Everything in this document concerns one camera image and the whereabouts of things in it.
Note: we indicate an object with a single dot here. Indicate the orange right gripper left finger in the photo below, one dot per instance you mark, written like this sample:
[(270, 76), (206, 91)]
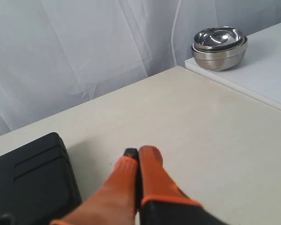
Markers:
[(114, 202)]

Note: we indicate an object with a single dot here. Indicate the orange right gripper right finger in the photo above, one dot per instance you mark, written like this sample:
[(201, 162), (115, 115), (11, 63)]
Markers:
[(163, 203)]

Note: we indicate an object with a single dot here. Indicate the black plastic case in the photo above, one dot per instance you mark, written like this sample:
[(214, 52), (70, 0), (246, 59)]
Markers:
[(37, 183)]

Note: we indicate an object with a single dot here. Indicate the outer steel bowl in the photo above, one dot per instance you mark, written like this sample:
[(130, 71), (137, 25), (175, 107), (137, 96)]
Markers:
[(222, 60)]

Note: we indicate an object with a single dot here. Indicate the steel bowl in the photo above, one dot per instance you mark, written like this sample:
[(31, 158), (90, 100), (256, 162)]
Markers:
[(218, 38), (222, 60)]

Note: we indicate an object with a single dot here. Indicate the white side table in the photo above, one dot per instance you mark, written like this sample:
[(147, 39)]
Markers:
[(258, 75)]

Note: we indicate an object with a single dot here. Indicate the white curtain backdrop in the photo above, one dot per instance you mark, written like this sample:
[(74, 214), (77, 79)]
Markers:
[(56, 54)]

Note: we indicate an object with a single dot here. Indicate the inner steel bowl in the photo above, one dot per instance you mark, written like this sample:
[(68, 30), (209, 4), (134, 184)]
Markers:
[(218, 38)]

